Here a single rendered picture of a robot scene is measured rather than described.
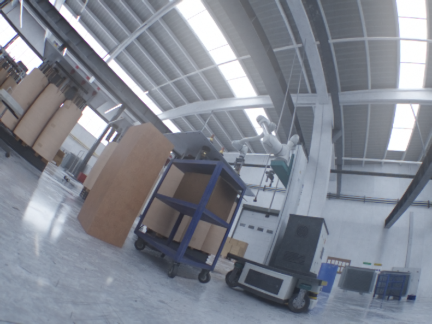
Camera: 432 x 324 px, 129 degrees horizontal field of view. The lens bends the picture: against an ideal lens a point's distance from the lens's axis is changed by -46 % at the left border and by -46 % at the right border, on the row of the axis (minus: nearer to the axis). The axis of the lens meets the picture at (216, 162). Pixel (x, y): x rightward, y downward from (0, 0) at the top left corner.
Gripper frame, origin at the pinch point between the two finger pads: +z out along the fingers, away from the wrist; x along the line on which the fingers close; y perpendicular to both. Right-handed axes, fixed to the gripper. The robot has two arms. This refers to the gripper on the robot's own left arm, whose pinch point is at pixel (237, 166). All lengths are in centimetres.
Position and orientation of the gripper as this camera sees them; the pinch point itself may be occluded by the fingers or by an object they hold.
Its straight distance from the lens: 285.5
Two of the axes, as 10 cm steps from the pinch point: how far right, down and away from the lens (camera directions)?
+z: -3.8, 8.3, -4.0
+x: 7.8, 0.5, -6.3
